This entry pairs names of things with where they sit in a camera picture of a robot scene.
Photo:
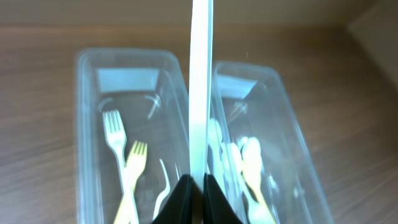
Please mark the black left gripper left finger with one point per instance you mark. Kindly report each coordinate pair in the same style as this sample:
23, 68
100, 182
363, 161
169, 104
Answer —
178, 208

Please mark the long white plastic fork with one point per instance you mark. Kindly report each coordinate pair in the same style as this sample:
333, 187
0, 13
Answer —
199, 88

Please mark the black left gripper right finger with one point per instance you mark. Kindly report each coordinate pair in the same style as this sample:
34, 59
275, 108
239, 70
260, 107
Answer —
216, 209

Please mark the yellow plastic fork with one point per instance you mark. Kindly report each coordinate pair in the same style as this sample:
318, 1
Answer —
136, 164

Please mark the white plastic spoon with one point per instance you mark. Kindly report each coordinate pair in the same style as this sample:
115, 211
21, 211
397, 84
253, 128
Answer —
238, 164

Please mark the left clear plastic container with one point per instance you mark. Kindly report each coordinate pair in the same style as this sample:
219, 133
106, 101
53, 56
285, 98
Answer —
146, 86

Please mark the clear plastic container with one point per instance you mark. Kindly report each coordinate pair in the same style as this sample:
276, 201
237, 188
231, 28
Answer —
250, 101
146, 86

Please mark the yellow plastic spoon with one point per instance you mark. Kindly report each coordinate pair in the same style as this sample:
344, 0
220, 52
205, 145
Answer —
252, 165

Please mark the right clear plastic container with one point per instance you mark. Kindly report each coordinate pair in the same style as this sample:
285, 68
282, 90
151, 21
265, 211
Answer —
250, 101

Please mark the thin white plastic fork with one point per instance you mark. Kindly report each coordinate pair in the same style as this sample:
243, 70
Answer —
162, 195

